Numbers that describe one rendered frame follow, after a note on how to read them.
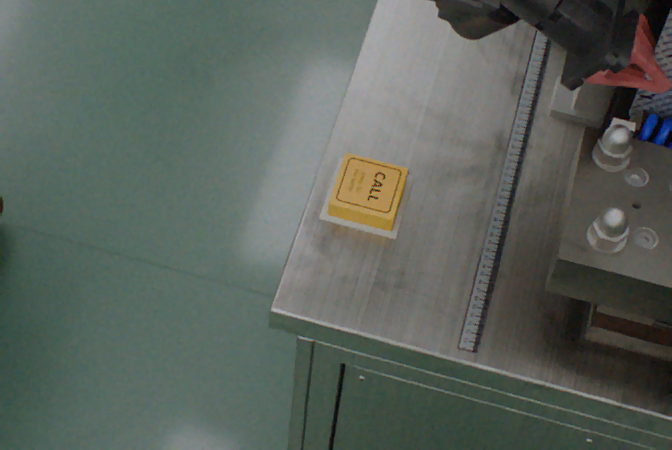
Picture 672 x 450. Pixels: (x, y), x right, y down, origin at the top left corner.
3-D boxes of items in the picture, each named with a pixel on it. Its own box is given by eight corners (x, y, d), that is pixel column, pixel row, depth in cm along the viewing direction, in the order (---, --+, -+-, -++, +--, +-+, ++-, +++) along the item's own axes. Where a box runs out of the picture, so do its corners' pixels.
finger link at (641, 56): (638, 121, 128) (567, 70, 125) (647, 68, 132) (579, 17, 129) (690, 92, 123) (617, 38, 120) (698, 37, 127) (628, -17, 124)
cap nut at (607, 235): (589, 217, 123) (600, 190, 119) (628, 227, 122) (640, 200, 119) (583, 249, 121) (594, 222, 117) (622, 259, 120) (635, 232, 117)
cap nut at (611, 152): (594, 137, 128) (605, 109, 124) (631, 147, 128) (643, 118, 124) (588, 166, 126) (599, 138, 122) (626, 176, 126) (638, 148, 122)
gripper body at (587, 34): (573, 96, 124) (514, 54, 122) (590, 19, 130) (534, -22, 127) (622, 66, 119) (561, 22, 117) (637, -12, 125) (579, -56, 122)
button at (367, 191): (343, 164, 140) (345, 150, 138) (407, 180, 140) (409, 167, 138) (326, 216, 136) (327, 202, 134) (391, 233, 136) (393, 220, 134)
